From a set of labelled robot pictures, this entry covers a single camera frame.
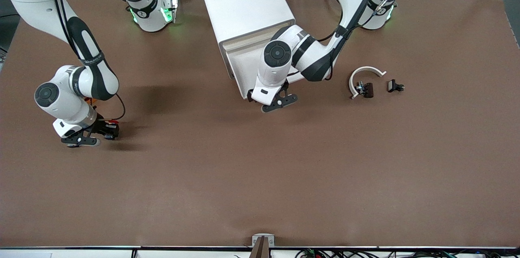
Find red push button switch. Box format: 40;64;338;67
102;120;120;141

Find white plastic drawer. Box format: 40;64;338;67
223;38;305;100
221;26;285;51

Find dark brown small component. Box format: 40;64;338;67
356;82;375;98

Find brown table mat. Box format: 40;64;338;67
0;0;520;248

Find white curved plastic ring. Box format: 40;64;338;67
349;66;387;100

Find white table edge rail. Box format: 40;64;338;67
0;245;520;258

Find grey metal mount bracket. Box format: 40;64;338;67
249;234;275;258

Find tangled black cables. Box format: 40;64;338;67
295;248;504;258

